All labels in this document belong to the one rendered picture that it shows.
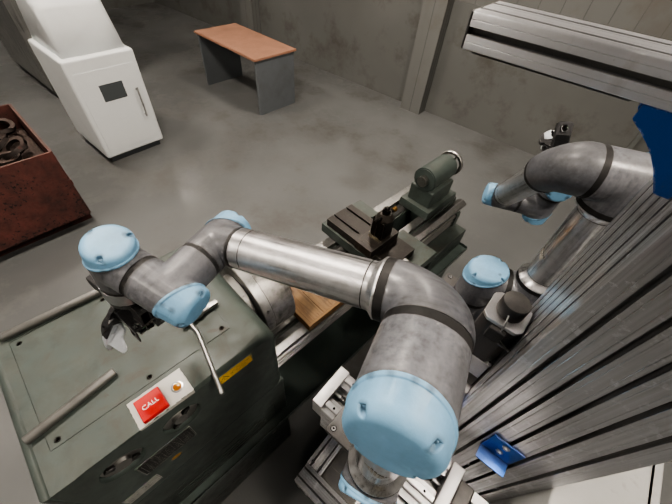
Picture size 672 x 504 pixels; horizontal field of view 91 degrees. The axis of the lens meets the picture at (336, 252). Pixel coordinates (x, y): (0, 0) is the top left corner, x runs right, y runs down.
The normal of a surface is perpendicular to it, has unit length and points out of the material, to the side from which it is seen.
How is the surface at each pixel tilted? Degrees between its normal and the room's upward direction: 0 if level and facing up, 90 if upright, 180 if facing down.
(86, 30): 72
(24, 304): 0
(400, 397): 10
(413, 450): 82
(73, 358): 0
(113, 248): 14
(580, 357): 90
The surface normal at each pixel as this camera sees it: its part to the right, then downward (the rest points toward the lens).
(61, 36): 0.73, 0.29
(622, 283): -0.64, 0.54
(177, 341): 0.07, -0.66
